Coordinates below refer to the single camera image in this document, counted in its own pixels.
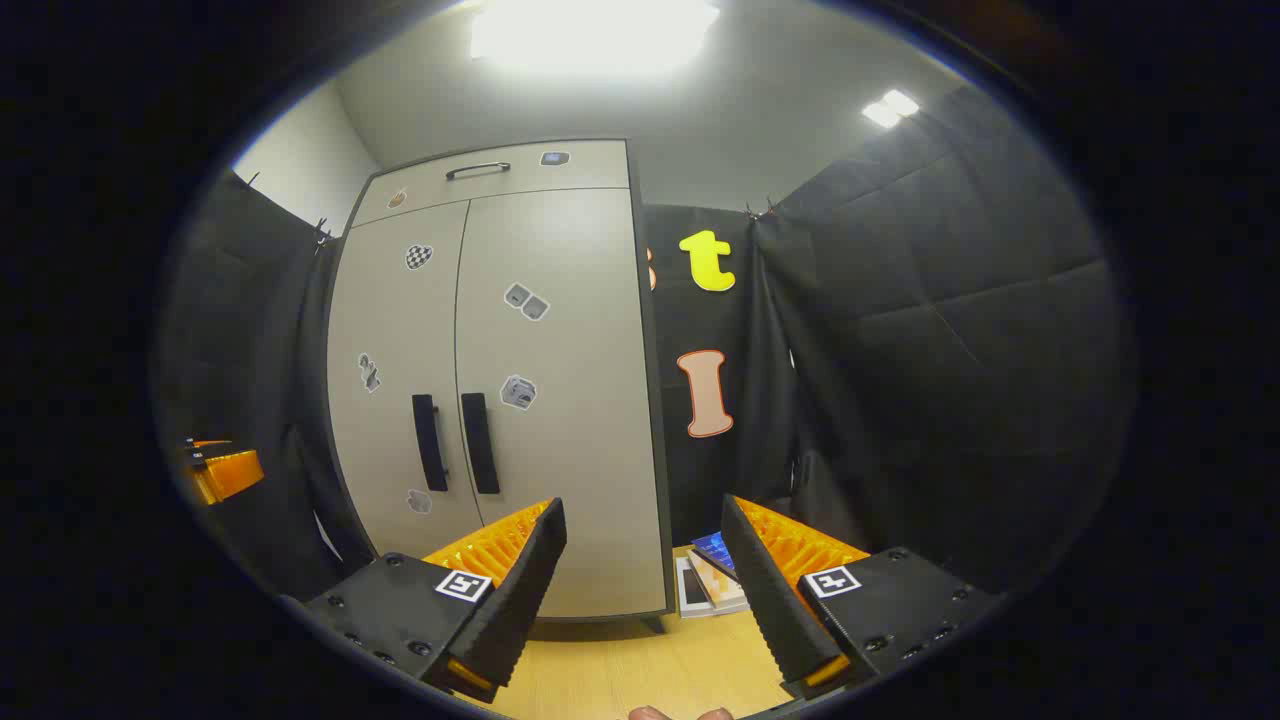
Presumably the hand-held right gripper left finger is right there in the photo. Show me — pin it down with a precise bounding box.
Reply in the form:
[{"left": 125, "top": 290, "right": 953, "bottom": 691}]
[{"left": 300, "top": 497, "right": 568, "bottom": 704}]

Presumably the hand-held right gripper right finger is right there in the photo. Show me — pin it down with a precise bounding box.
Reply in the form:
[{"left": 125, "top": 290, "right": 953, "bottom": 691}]
[{"left": 720, "top": 494, "right": 1004, "bottom": 701}]

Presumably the black door handle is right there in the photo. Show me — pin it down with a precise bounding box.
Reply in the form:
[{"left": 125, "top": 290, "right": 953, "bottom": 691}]
[
  {"left": 461, "top": 392, "right": 501, "bottom": 496},
  {"left": 412, "top": 394, "right": 450, "bottom": 493}
]

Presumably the grey cabinet door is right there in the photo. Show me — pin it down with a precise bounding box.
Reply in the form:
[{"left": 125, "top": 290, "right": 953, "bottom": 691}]
[
  {"left": 455, "top": 188, "right": 669, "bottom": 619},
  {"left": 327, "top": 200, "right": 486, "bottom": 561}
]

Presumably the grey double-door shoe cabinet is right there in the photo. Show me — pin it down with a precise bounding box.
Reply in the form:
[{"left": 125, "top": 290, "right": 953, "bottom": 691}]
[{"left": 325, "top": 138, "right": 676, "bottom": 633}]

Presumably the white orange book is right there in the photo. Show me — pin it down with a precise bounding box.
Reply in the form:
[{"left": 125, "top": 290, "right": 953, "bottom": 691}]
[{"left": 688, "top": 550, "right": 751, "bottom": 613}]

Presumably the black backdrop cloth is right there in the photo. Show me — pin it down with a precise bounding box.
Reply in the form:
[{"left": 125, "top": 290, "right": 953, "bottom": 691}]
[{"left": 150, "top": 85, "right": 1136, "bottom": 601}]

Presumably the small ceiling light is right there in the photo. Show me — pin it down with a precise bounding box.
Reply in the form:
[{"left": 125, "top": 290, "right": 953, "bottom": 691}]
[{"left": 862, "top": 89, "right": 921, "bottom": 129}]

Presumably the large ceiling light panel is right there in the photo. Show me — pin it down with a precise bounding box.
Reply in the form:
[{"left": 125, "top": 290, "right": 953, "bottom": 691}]
[{"left": 470, "top": 0, "right": 721, "bottom": 76}]

